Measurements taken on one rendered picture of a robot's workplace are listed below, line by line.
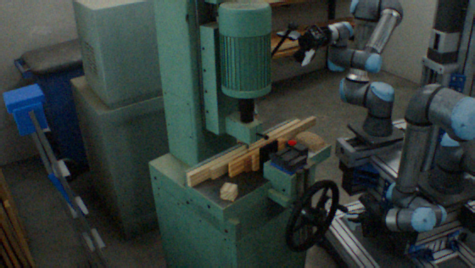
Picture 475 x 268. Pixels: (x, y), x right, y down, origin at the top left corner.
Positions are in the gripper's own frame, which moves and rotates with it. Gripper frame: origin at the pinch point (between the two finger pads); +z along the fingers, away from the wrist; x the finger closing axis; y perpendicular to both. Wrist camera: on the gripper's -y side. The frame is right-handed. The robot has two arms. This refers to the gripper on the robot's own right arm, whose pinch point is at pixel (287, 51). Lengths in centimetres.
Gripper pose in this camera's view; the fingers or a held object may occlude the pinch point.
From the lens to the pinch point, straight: 151.5
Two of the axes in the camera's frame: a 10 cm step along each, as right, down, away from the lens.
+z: -7.3, 3.5, -5.8
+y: 4.0, -4.8, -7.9
